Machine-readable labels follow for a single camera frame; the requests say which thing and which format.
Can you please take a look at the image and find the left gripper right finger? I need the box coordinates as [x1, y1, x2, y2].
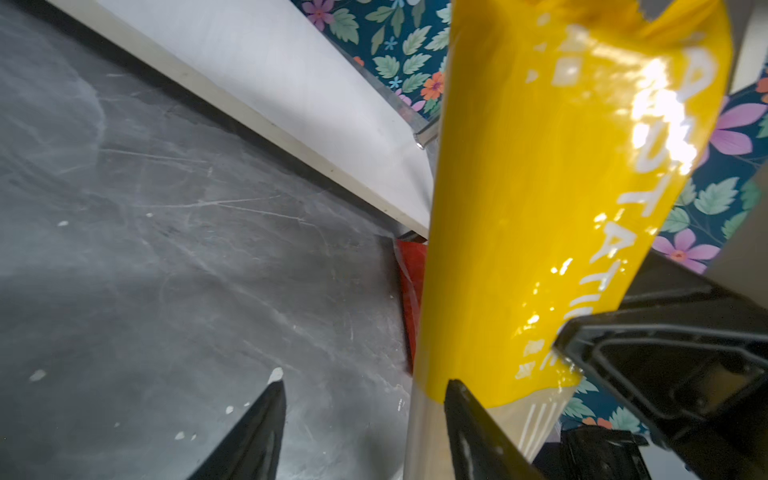
[444, 380, 543, 480]

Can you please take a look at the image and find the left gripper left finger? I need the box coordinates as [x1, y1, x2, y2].
[188, 380, 287, 480]

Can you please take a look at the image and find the yellow Pastatime bag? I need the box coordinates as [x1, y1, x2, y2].
[404, 1, 732, 479]

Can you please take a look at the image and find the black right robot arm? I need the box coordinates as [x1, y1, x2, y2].
[553, 253, 767, 479]

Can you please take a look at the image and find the small red pasta bag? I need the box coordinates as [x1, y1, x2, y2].
[394, 239, 427, 372]

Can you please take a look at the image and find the white two-tier shelf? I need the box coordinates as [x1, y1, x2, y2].
[58, 1, 435, 235]

